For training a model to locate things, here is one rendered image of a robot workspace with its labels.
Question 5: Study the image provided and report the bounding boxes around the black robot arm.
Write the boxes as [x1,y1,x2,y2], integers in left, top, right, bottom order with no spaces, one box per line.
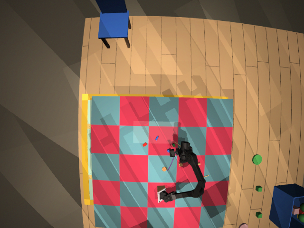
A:
[160,141,206,203]

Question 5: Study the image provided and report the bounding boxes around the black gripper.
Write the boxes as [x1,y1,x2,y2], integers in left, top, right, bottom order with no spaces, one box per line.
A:
[169,146,193,157]

